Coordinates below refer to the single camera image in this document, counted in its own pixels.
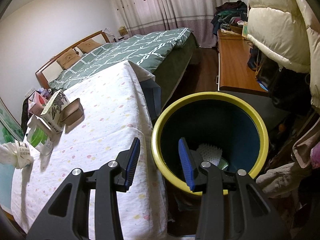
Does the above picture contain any green plastic snack bag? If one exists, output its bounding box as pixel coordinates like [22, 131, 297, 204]
[218, 159, 229, 171]

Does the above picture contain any yellow rimmed trash bin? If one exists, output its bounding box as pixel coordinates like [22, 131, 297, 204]
[151, 92, 268, 197]

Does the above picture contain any white floral tablecloth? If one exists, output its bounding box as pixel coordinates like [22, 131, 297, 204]
[11, 61, 168, 239]

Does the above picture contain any brown cardboard tray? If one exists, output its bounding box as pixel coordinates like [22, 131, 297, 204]
[59, 98, 84, 126]

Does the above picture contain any floral paper carton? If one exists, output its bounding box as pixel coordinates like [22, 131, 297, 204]
[40, 89, 69, 134]

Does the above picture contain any wooden low cabinet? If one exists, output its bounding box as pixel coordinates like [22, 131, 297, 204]
[217, 30, 268, 96]

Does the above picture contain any pink strawberry milk carton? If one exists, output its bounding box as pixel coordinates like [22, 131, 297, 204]
[28, 91, 48, 116]

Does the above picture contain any green checked bed quilt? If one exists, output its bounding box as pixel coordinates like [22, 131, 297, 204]
[49, 28, 198, 92]

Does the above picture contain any left brown pillow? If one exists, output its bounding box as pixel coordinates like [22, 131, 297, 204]
[56, 49, 81, 69]

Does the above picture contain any brown pillow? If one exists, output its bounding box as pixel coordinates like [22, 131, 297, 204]
[56, 49, 81, 69]
[77, 38, 102, 54]

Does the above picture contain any wooden bed headboard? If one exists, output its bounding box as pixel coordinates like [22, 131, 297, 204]
[35, 30, 110, 89]

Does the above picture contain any right brown pillow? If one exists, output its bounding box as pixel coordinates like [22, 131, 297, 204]
[77, 38, 102, 54]

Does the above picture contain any pink floral fabric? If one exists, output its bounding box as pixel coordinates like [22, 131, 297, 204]
[310, 147, 320, 168]

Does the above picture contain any pile of dark clothes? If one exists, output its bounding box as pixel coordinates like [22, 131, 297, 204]
[211, 0, 247, 36]

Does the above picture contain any pinkish window curtain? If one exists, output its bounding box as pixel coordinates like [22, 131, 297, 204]
[106, 0, 249, 48]

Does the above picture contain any cream puffer jacket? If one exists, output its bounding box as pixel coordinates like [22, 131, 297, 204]
[247, 0, 319, 110]

